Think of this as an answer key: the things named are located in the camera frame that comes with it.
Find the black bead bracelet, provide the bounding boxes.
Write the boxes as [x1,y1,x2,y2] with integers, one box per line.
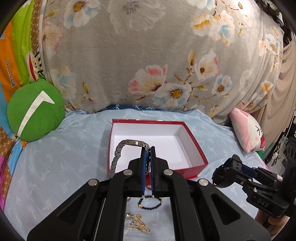
[137,195,163,210]

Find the pearl gold necklace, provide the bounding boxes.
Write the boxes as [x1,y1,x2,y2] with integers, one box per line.
[125,214,152,234]

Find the silver metal wristwatch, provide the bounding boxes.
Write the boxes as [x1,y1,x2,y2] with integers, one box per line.
[108,139,151,179]

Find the black smartwatch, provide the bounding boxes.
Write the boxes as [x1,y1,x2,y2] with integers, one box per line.
[212,163,240,188]

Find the gold hoop earrings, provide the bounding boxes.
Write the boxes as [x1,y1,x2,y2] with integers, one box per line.
[125,213,134,220]

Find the person left hand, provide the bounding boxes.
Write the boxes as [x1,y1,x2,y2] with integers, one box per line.
[255,210,290,236]

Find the pink cartoon pillow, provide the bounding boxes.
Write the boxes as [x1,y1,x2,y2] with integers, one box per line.
[229,108,265,153]

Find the beige curtain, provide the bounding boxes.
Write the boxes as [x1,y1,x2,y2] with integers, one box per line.
[251,40,296,149]

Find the red gift box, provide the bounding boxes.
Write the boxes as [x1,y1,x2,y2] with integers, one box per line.
[108,119,208,179]

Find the light blue palm bedsheet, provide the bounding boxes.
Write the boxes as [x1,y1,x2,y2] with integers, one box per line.
[4,108,264,238]

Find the grey floral blanket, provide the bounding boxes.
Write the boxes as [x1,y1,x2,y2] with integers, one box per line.
[41,1,283,124]

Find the green round cushion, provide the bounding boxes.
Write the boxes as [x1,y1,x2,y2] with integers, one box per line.
[6,78,66,142]

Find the colourful cartoon monkey sheet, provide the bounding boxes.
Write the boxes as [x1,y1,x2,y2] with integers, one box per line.
[1,1,43,209]

